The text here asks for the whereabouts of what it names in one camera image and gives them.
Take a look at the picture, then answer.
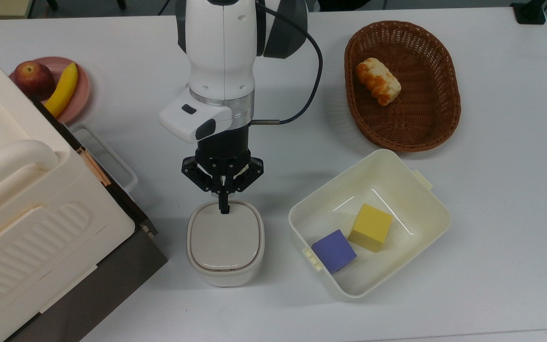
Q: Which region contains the toy bread roll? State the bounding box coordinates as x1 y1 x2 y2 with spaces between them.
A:
355 57 402 106

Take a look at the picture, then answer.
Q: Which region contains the yellow toy banana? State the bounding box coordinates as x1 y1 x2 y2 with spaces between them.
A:
45 63 79 118

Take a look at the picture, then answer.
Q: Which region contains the pink plate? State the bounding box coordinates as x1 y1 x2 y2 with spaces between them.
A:
9 57 91 125

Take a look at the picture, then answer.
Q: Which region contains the purple cube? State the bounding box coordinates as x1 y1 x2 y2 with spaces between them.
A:
311 229 358 274

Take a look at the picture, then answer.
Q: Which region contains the small cream push-lid trash can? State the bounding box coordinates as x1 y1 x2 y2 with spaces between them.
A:
186 199 265 287

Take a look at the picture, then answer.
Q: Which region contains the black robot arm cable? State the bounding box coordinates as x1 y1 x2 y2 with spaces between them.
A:
250 0 324 126

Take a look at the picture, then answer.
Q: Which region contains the yellow cube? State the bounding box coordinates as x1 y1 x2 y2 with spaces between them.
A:
348 204 394 253

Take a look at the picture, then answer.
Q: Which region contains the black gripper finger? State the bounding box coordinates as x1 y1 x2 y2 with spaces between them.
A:
181 157 226 214
225 156 264 215

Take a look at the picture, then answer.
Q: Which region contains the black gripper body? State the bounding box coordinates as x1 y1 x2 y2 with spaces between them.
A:
195 124 252 192

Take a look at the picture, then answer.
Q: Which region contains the white drawer handle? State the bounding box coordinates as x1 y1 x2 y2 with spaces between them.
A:
68 123 139 193

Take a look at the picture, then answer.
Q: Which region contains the large cream storage box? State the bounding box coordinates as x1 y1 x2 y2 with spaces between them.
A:
0 36 136 342

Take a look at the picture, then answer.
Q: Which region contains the red toy apple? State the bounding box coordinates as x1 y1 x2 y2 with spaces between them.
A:
13 61 57 101

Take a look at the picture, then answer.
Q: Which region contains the brown wicker basket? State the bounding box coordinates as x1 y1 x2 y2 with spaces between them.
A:
344 20 462 152

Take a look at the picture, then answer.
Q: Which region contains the cream rectangular plastic bin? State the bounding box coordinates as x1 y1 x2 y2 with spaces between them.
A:
288 149 451 300

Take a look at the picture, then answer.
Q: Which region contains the dark wooden drawer box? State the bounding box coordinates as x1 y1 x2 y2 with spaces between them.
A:
5 95 169 342

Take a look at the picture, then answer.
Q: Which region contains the black table clamp mount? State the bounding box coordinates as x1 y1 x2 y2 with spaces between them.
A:
511 0 547 25

